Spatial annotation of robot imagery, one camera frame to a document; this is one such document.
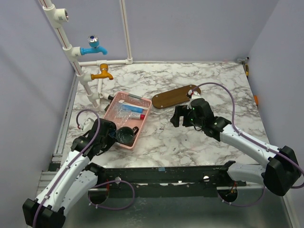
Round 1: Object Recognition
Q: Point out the white pvc pipe frame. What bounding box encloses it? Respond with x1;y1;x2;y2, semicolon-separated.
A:
39;0;133;110

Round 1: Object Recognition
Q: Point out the toothbrush in basket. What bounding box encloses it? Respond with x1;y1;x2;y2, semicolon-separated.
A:
128;94;142;99

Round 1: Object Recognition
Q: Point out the dark green ceramic mug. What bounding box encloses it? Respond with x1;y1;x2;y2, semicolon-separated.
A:
115;126;139;146

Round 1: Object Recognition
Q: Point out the brown oval wooden tray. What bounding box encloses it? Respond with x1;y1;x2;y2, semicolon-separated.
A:
152;85;196;109

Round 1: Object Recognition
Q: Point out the orange clip on wall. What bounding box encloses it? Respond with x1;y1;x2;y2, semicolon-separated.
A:
254;95;258;106

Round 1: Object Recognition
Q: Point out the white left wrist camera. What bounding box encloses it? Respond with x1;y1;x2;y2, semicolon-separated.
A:
78;118;95;132

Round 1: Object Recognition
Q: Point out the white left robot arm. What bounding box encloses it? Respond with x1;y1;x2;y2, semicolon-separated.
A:
22;118;116;228

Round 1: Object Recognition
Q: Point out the pink perforated plastic basket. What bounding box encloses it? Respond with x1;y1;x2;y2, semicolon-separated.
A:
104;92;152;150

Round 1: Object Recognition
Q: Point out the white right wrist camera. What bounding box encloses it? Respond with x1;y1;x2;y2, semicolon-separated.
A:
187;90;201;109

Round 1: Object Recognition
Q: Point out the orange plastic faucet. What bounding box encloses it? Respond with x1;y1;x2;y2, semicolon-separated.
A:
91;63;114;80

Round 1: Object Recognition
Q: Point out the blue plastic faucet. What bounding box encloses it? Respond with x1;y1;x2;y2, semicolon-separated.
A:
80;35;108;56

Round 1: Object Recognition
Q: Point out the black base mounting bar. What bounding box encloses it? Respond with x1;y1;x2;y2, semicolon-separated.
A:
85;163;246;202

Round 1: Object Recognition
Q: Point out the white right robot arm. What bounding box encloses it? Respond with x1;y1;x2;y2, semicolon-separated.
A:
170;98;300;196

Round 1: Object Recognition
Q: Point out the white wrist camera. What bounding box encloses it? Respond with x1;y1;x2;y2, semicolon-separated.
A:
187;90;201;109
78;118;95;132

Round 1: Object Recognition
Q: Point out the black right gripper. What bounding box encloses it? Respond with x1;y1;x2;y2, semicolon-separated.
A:
170;104;204;128

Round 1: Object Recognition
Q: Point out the black t-handle valve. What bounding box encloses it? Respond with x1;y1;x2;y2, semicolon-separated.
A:
104;95;114;111

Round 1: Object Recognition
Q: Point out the yellow black tool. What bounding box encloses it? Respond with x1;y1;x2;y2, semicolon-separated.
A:
245;57;249;78

